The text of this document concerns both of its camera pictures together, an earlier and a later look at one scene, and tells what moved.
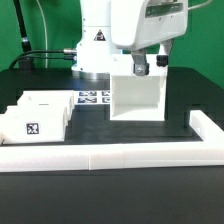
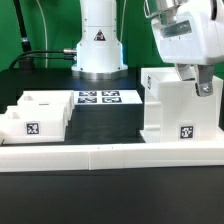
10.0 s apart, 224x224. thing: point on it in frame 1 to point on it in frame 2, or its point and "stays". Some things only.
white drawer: x=63 y=99 stays
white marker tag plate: x=92 y=97 stays
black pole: x=25 y=40 stays
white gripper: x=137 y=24 to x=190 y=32
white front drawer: x=42 y=123 stays
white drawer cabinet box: x=137 y=98 to x=175 y=112
